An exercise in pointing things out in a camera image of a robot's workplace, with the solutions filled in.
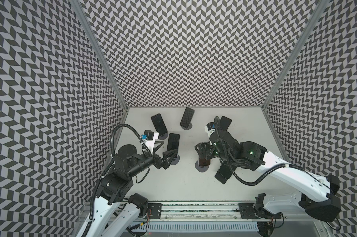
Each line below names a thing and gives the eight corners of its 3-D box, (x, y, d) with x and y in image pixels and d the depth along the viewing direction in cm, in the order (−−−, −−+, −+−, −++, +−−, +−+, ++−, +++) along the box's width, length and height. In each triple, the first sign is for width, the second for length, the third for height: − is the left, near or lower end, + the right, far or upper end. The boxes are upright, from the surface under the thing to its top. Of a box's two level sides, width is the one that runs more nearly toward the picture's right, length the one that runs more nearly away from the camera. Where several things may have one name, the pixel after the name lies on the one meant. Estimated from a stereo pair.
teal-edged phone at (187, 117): (180, 129, 108) (180, 118, 99) (186, 117, 116) (186, 106, 106) (186, 131, 107) (186, 120, 98) (191, 119, 115) (192, 108, 105)
